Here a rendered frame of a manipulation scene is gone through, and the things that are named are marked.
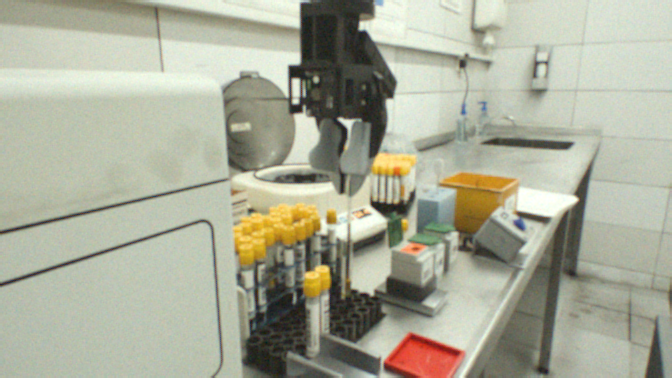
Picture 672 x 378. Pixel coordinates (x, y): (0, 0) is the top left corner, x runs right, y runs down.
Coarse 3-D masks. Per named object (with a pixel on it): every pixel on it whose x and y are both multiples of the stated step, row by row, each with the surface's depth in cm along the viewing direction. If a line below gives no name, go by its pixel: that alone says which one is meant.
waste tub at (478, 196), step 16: (464, 176) 97; (480, 176) 95; (496, 176) 93; (464, 192) 85; (480, 192) 83; (496, 192) 81; (512, 192) 87; (464, 208) 85; (480, 208) 83; (496, 208) 82; (512, 208) 88; (464, 224) 86; (480, 224) 84
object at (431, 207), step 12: (432, 192) 79; (444, 192) 79; (456, 192) 81; (420, 204) 75; (432, 204) 74; (444, 204) 76; (420, 216) 75; (432, 216) 74; (444, 216) 77; (420, 228) 76
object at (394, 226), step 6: (390, 216) 58; (396, 216) 59; (390, 222) 58; (396, 222) 59; (390, 228) 58; (396, 228) 59; (402, 228) 61; (390, 234) 58; (396, 234) 59; (402, 234) 61; (390, 240) 58; (396, 240) 59; (402, 240) 61; (390, 246) 58; (396, 246) 59
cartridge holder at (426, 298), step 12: (432, 276) 59; (384, 288) 60; (396, 288) 58; (408, 288) 57; (420, 288) 56; (432, 288) 59; (396, 300) 58; (408, 300) 57; (420, 300) 56; (432, 300) 57; (444, 300) 58; (432, 312) 55
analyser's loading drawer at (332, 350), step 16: (320, 336) 41; (288, 352) 36; (320, 352) 41; (336, 352) 40; (352, 352) 39; (368, 352) 38; (288, 368) 37; (304, 368) 35; (320, 368) 35; (336, 368) 39; (352, 368) 39; (368, 368) 38
